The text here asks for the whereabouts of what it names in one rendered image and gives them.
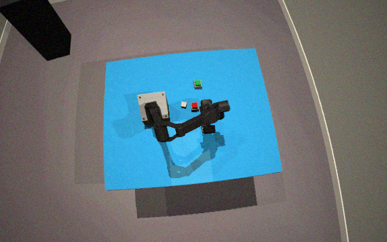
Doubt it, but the green button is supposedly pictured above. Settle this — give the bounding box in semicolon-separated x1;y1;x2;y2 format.
194;80;202;89

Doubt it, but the red button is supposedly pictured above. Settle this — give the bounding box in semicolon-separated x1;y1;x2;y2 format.
190;102;199;111

